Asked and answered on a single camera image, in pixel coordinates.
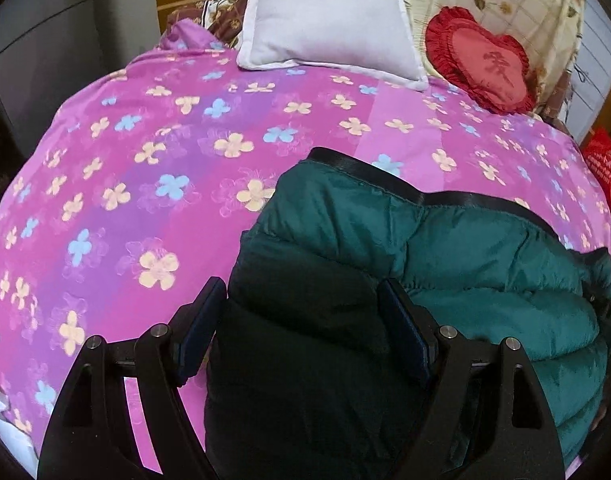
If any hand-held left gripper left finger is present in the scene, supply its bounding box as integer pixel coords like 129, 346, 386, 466
38, 276, 228, 480

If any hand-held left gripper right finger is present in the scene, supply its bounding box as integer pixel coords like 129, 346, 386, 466
377, 279, 561, 480

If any dark green puffer jacket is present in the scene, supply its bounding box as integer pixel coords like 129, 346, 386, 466
205, 146, 611, 480

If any red plastic bag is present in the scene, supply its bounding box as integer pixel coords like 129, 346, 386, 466
580, 127, 611, 211

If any pink floral bed blanket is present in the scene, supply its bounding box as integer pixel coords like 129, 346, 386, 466
0, 17, 611, 480

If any white bed sheet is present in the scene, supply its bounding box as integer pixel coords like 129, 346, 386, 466
0, 380, 38, 466

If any red heart-shaped cushion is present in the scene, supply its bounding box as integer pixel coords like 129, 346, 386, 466
424, 6, 537, 116

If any brown floral quilt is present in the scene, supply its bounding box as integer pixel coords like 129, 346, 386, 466
164, 0, 250, 48

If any white pillow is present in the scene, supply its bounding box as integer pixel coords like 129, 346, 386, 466
235, 0, 430, 92

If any cream floral quilt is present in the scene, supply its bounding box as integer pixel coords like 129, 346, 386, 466
335, 0, 586, 121

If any grey cabinet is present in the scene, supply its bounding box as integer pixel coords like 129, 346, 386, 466
0, 0, 161, 146

